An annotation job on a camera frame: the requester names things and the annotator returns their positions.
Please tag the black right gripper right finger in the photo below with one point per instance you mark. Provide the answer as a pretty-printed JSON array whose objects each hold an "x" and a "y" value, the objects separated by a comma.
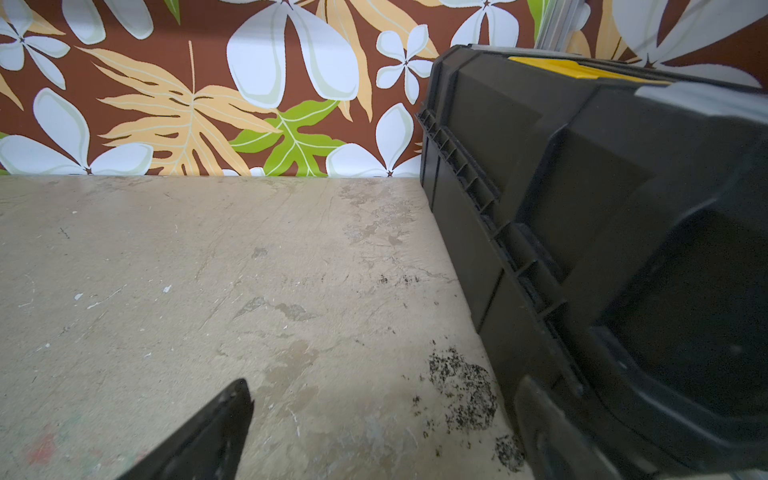
[{"x": 555, "y": 446}]

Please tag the black yellow tool case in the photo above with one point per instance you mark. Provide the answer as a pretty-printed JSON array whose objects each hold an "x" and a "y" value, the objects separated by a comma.
[{"x": 608, "y": 227}]

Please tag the aluminium frame post right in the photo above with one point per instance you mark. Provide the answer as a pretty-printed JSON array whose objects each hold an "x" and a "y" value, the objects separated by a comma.
[{"x": 560, "y": 20}]

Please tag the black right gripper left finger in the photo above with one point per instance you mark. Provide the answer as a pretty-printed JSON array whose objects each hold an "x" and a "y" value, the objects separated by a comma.
[{"x": 208, "y": 446}]

